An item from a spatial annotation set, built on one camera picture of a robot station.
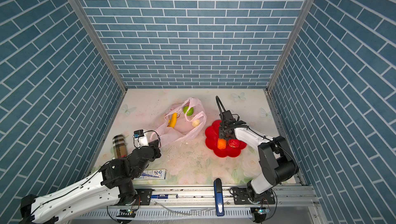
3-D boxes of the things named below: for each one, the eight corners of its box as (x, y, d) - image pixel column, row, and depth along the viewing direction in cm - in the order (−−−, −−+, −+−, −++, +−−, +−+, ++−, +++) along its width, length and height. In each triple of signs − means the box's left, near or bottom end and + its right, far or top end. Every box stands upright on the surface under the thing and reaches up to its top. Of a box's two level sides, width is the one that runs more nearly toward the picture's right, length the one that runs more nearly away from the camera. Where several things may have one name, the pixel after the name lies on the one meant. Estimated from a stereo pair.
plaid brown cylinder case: (117, 161, 87) (114, 158, 84) (114, 139, 96) (111, 136, 93) (128, 156, 89) (125, 153, 86) (124, 136, 97) (122, 133, 94)
